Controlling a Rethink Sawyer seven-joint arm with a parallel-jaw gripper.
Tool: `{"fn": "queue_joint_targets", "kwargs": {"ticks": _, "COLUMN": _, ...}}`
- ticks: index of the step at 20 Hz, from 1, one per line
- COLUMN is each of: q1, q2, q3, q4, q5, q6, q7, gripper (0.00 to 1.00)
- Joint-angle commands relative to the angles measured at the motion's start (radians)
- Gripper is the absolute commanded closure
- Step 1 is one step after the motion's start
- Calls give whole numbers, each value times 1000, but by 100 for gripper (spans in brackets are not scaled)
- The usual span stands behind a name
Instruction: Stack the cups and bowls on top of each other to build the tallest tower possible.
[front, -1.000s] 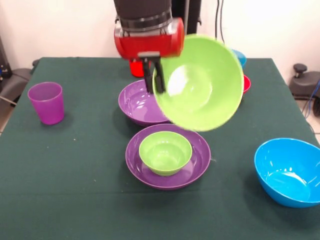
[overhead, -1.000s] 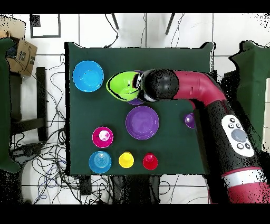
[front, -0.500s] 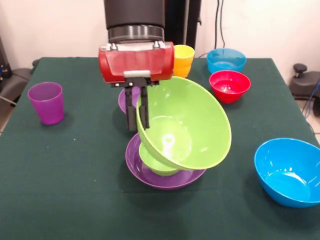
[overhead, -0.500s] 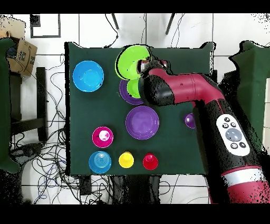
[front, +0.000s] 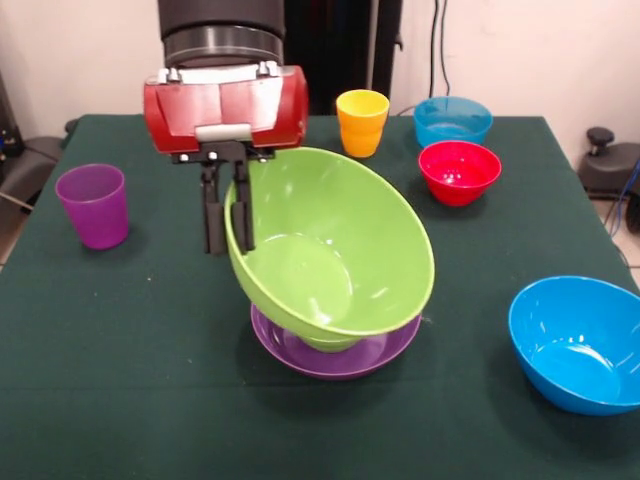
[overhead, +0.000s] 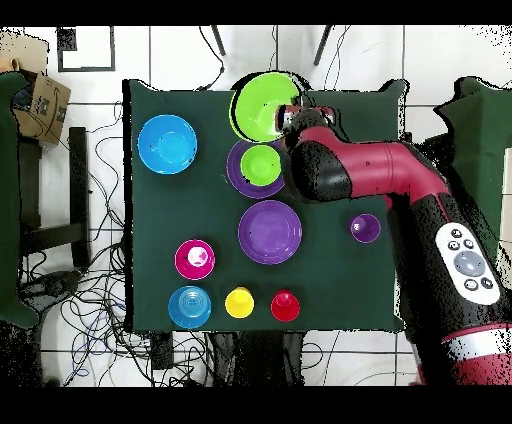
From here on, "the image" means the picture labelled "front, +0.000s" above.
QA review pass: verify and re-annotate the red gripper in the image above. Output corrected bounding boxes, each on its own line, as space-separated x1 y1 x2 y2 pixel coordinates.
143 60 310 256

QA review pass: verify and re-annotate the large green bowl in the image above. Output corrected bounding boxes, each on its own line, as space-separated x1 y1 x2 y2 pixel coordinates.
223 146 436 338

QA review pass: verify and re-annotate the large purple bowl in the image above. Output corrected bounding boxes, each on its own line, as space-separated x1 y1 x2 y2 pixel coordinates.
250 302 424 381

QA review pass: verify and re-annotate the small green bowl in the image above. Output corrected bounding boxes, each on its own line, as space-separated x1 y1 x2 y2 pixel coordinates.
299 332 362 355

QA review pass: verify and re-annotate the purple cup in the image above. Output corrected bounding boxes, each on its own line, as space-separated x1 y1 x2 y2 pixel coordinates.
54 163 130 251

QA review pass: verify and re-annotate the dark green tablecloth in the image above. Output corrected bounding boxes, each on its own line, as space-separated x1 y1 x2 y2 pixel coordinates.
0 113 640 480

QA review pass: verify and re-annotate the yellow cup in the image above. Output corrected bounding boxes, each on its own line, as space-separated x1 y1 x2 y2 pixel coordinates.
335 89 391 159

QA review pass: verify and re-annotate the dark grey equipment base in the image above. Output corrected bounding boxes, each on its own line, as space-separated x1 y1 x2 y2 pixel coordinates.
578 126 640 202
0 134 69 214

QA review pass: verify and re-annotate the small red bowl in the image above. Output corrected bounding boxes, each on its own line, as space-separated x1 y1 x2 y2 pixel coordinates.
417 140 503 208

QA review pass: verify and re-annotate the small blue bowl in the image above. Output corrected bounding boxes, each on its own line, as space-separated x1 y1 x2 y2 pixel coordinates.
412 96 495 150

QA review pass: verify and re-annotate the black equipment rack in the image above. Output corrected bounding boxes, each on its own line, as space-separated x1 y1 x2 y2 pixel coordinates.
0 69 25 166

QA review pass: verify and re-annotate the large blue bowl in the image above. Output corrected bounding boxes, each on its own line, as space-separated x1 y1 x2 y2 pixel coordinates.
507 275 640 417

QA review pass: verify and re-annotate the black wall cable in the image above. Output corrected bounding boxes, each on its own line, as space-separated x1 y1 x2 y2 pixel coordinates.
428 0 439 100
438 0 451 97

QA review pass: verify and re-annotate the blue floor cable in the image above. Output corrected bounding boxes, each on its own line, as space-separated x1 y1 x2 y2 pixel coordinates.
610 159 640 237

